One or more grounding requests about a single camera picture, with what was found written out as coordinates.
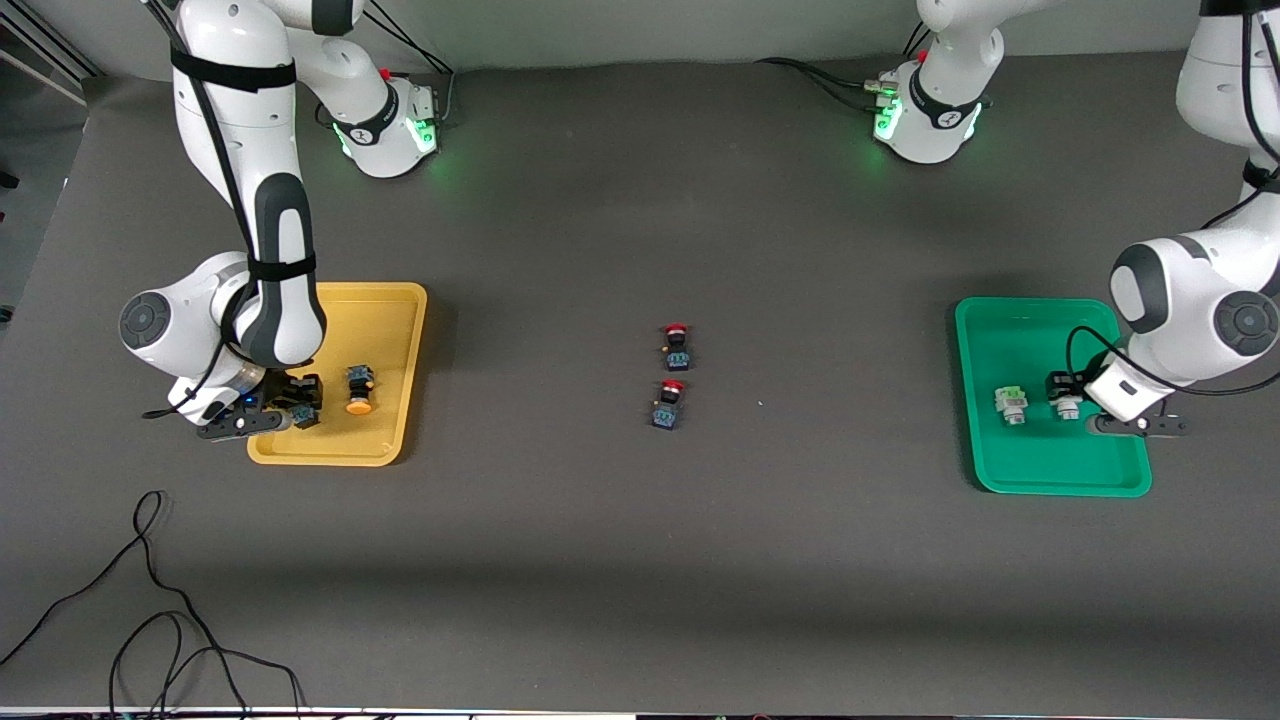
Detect metal frame rail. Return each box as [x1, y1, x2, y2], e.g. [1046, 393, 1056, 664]
[0, 15, 101, 106]

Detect black cables at right base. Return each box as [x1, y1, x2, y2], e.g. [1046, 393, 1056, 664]
[365, 0, 456, 121]

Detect black cables at left base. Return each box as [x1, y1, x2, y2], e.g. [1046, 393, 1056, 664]
[755, 25, 936, 111]

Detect green plastic tray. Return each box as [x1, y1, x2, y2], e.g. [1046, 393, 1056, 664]
[954, 297, 1153, 498]

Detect yellow plastic tray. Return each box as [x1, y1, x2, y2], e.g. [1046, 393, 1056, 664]
[247, 282, 428, 468]

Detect loose black cable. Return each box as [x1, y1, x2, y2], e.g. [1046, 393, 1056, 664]
[0, 490, 306, 720]

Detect black cables at base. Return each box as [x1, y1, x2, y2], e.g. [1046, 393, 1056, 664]
[365, 0, 456, 121]
[755, 25, 936, 111]

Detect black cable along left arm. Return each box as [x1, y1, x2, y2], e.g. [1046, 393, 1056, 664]
[1065, 0, 1280, 398]

